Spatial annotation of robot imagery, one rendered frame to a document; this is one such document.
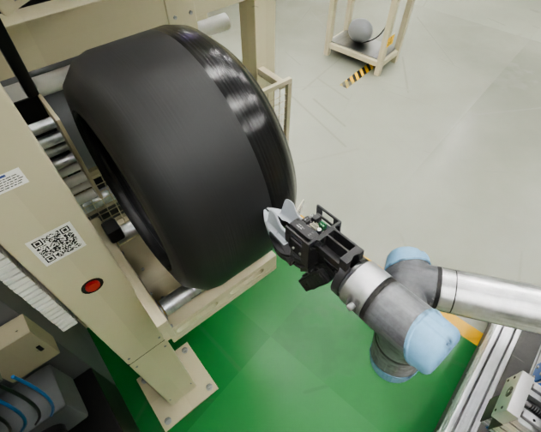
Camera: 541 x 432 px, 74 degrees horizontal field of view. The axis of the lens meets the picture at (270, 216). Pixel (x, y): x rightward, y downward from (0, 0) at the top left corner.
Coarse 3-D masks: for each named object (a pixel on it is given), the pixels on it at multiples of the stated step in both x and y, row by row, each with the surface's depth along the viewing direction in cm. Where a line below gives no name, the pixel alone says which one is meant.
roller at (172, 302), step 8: (184, 288) 91; (192, 288) 92; (168, 296) 90; (176, 296) 90; (184, 296) 91; (192, 296) 92; (160, 304) 91; (168, 304) 89; (176, 304) 90; (168, 312) 89
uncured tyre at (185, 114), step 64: (128, 64) 59; (192, 64) 60; (128, 128) 55; (192, 128) 57; (256, 128) 62; (128, 192) 101; (192, 192) 57; (256, 192) 64; (192, 256) 64; (256, 256) 76
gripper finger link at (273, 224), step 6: (264, 210) 66; (270, 210) 60; (264, 216) 65; (270, 216) 62; (276, 216) 60; (270, 222) 63; (276, 222) 61; (270, 228) 63; (276, 228) 62; (282, 228) 60; (276, 234) 62; (282, 234) 61; (282, 240) 61
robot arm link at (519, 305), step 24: (408, 264) 61; (408, 288) 59; (432, 288) 59; (456, 288) 58; (480, 288) 57; (504, 288) 57; (528, 288) 56; (456, 312) 59; (480, 312) 57; (504, 312) 56; (528, 312) 55
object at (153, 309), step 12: (96, 228) 100; (108, 240) 97; (120, 252) 95; (120, 264) 93; (132, 276) 91; (144, 288) 89; (144, 300) 87; (156, 312) 85; (156, 324) 83; (168, 324) 85; (168, 336) 89
